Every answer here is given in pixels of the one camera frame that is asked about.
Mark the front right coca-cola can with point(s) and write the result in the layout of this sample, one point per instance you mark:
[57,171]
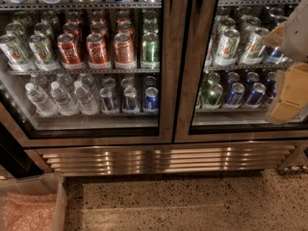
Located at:
[124,51]

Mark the red bull can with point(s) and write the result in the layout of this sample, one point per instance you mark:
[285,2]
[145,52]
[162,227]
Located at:
[130,101]
[108,102]

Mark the water bottle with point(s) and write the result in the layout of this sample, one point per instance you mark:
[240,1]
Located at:
[85,98]
[66,104]
[41,100]

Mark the silver blue tall can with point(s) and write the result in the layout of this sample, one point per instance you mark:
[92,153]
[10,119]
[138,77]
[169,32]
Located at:
[274,56]

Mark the middle water bottle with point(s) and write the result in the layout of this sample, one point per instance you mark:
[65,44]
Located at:
[66,104]

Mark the steel fridge vent grille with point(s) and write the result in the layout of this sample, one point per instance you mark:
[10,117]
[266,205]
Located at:
[77,161]

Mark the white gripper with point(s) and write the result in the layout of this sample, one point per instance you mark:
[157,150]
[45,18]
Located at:
[297,38]

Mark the right fridge left blue can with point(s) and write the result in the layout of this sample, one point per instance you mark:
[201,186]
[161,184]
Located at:
[234,96]

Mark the middle red bull can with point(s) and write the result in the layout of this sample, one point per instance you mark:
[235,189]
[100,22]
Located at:
[130,101]

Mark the green soda can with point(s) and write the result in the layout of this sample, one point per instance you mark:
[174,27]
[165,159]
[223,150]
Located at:
[150,50]

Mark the pink bubble wrap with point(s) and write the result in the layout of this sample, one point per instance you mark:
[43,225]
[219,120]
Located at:
[21,212]

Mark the front left 7up can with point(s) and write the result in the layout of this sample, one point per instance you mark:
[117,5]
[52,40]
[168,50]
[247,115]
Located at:
[16,52]

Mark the blue pepsi can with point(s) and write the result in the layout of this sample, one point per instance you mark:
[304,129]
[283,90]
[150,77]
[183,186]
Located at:
[151,102]

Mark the clear plastic bin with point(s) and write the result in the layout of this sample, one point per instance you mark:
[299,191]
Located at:
[41,185]

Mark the left water bottle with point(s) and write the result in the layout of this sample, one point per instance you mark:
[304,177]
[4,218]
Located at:
[41,100]

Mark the coca-cola can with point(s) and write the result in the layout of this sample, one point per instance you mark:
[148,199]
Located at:
[124,51]
[98,53]
[70,52]

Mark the right fridge green can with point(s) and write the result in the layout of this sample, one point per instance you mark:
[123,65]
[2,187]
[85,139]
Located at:
[211,100]

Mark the right water bottle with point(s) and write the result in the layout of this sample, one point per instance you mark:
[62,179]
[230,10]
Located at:
[85,98]

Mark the front left coca-cola can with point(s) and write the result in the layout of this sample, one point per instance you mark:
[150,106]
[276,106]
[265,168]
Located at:
[70,52]

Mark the left red bull can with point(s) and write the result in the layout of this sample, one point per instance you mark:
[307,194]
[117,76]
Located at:
[108,102]

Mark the fridge blue can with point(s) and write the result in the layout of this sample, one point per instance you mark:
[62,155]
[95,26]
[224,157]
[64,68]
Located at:
[234,96]
[255,94]

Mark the glass fridge door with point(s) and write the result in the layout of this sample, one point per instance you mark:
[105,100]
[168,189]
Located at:
[196,124]
[80,18]

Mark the front middle coca-cola can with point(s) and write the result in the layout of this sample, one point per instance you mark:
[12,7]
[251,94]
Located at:
[98,53]

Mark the fridge 7up can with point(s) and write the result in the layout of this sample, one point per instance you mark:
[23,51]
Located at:
[226,53]
[254,47]

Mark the right fridge left 7up can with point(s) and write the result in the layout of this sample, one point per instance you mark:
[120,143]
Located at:
[226,53]

